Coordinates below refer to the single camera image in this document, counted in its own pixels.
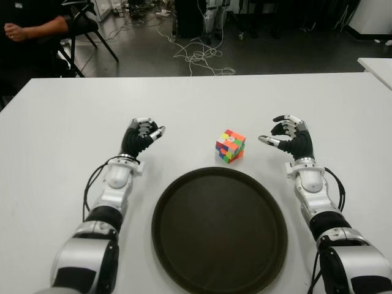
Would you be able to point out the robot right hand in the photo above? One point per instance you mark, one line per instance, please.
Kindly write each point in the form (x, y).
(301, 144)

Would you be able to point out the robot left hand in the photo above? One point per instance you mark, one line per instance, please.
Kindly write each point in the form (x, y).
(134, 141)

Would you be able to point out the multicolour Rubik's cube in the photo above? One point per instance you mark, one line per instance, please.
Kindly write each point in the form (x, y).
(230, 147)

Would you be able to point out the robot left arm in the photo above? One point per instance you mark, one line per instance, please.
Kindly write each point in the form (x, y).
(92, 245)

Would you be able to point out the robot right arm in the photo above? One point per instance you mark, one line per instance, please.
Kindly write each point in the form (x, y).
(346, 245)

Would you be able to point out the round dark brown plate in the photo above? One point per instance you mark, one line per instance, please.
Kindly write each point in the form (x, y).
(219, 232)

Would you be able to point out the white side table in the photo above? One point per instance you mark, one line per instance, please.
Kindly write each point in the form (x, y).
(378, 69)

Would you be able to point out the black metal chair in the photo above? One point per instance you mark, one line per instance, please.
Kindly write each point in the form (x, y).
(84, 27)

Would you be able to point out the black cabinet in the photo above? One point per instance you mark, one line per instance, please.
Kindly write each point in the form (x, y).
(188, 18)

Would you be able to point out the white humanoid robot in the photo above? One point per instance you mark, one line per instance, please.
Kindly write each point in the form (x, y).
(212, 18)

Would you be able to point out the white cabinet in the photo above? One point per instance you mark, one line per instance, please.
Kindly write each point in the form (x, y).
(372, 15)

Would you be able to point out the seated person black shirt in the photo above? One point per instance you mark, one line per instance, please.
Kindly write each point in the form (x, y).
(33, 12)

